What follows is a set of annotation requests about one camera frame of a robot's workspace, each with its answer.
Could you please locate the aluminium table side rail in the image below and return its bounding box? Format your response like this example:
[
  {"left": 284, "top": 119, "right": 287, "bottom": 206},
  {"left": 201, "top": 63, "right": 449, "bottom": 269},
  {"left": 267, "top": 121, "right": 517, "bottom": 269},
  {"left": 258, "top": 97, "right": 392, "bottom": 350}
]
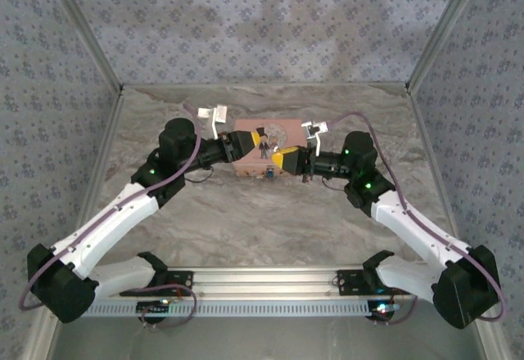
[
  {"left": 407, "top": 85, "right": 468, "bottom": 254},
  {"left": 81, "top": 88, "right": 126, "bottom": 234}
]

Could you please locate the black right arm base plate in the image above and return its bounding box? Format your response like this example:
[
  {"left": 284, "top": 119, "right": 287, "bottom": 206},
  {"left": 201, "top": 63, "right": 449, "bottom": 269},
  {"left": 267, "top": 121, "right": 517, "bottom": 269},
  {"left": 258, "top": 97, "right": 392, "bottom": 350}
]
[{"left": 337, "top": 268, "right": 380, "bottom": 297}]

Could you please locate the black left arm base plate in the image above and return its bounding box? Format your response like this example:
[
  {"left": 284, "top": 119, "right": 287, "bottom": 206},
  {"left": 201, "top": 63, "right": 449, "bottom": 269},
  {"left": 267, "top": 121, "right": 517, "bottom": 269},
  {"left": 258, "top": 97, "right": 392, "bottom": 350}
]
[{"left": 118, "top": 268, "right": 194, "bottom": 298}]

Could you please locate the black controller board with LED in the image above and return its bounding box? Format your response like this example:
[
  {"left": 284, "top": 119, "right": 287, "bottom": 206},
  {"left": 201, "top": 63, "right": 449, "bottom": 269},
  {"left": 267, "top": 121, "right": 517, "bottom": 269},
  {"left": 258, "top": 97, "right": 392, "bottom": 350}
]
[
  {"left": 137, "top": 300, "right": 172, "bottom": 321},
  {"left": 367, "top": 300, "right": 401, "bottom": 322}
]

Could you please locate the slotted grey cable duct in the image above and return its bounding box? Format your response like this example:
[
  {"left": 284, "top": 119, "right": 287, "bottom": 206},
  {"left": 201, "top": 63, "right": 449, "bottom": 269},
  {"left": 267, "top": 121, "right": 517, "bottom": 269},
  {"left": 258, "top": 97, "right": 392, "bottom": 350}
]
[{"left": 81, "top": 299, "right": 394, "bottom": 319}]

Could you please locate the pink box with cartoon couple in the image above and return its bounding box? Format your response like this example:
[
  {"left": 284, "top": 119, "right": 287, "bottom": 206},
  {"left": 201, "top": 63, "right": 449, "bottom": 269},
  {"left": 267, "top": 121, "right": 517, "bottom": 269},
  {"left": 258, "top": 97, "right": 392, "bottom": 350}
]
[{"left": 231, "top": 117, "right": 308, "bottom": 179}]

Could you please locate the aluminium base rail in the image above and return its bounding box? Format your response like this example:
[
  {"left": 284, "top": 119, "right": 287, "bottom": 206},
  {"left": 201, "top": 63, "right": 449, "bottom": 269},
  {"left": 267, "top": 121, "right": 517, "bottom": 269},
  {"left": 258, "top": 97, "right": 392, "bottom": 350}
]
[{"left": 118, "top": 268, "right": 386, "bottom": 299}]

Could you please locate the aluminium frame post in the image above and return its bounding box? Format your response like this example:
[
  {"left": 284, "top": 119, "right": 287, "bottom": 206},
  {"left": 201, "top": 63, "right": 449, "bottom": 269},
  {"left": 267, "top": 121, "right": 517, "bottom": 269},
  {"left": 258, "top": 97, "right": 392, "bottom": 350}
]
[
  {"left": 404, "top": 0, "right": 489, "bottom": 93},
  {"left": 43, "top": 0, "right": 124, "bottom": 93}
]

